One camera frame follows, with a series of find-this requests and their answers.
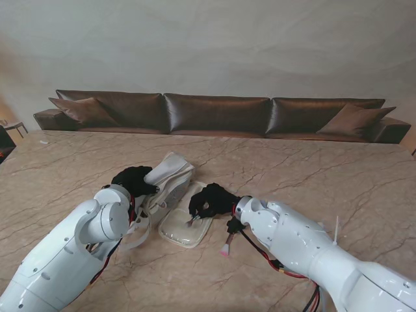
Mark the dark chair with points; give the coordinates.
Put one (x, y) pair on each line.
(6, 143)

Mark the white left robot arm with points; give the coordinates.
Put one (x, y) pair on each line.
(58, 253)

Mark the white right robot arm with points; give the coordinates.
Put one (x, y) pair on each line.
(308, 247)

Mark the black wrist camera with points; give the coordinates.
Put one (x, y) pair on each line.
(234, 226)

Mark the brown leather sofa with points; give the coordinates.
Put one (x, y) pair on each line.
(216, 112)

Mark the small side table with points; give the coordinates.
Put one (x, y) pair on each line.
(14, 125)

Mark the cream fabric cosmetics bag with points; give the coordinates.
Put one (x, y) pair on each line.
(172, 175)

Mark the makeup brush with pink tip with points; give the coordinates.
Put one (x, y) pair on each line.
(225, 249)

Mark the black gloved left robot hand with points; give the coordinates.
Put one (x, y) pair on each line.
(133, 180)

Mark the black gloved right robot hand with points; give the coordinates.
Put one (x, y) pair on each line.
(217, 200)

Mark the brown leather cushion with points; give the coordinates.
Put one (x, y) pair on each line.
(84, 112)
(354, 122)

